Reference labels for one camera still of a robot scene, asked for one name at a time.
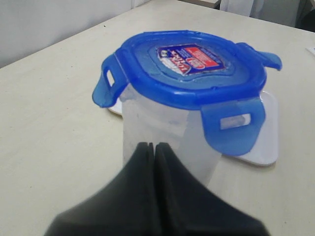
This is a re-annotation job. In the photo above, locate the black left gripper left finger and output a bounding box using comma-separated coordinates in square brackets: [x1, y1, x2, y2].
[46, 143, 158, 236]

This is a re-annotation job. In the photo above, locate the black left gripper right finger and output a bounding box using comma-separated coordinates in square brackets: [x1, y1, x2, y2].
[154, 143, 268, 236]

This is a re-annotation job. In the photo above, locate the blue snap-lock container lid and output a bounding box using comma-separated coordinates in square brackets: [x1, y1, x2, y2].
[91, 29, 283, 157]

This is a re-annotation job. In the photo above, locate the clear plastic tall container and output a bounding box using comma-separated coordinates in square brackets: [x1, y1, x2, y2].
[120, 85, 221, 185]

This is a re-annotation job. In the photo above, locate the white rectangular plastic tray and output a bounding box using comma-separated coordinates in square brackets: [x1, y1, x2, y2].
[113, 92, 278, 166]

